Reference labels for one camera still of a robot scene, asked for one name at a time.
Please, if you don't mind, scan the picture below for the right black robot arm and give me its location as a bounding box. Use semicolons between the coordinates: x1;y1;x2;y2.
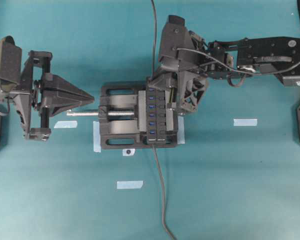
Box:
147;30;300;115

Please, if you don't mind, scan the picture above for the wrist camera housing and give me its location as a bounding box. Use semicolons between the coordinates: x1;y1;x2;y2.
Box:
0;35;22;101
158;15;188;72

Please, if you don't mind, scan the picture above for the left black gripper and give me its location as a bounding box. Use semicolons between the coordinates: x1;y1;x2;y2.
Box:
14;50;95;142

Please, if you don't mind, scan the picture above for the silver threaded vise screw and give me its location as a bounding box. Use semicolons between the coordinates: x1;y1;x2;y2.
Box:
66;109;135;117

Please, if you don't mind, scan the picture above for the white sticker with black dot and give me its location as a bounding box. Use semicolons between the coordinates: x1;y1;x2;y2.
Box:
122;148;136;157

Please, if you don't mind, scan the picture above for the left wrist camera housing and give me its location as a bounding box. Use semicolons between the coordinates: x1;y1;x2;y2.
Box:
0;35;22;101

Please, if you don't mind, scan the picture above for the right wrist camera housing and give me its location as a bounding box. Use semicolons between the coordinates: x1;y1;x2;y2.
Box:
158;15;188;72

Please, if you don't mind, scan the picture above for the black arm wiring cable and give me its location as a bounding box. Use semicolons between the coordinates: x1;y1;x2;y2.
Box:
173;47;300;88

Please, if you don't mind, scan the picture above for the black USB cable with plug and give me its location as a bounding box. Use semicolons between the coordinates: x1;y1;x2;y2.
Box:
149;0;159;81

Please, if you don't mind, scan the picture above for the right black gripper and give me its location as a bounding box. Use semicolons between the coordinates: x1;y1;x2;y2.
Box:
147;29;210;115

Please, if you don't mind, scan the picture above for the blue tape under vise left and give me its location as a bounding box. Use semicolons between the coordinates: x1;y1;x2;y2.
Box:
93;121;102;153

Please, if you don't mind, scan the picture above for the blue tape strip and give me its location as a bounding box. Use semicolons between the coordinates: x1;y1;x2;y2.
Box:
116;180;144;190
54;120;78;129
233;118;258;127

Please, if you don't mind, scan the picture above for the blue tape strip bottom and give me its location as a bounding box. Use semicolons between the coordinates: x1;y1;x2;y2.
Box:
116;180;144;190

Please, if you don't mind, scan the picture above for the blue tape strip right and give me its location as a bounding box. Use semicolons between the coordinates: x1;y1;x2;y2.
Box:
233;118;258;127

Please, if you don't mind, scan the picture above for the black multi-port USB hub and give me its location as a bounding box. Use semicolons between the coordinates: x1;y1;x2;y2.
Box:
146;87;167;145

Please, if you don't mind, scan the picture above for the black hub power cable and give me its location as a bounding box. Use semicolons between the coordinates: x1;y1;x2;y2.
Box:
151;144;178;240

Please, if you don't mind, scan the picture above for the black 3D-printed vise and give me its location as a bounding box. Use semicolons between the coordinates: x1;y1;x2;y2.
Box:
98;81;178;150

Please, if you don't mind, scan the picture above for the blue tape strip left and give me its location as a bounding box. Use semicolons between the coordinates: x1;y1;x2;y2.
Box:
54;120;78;129

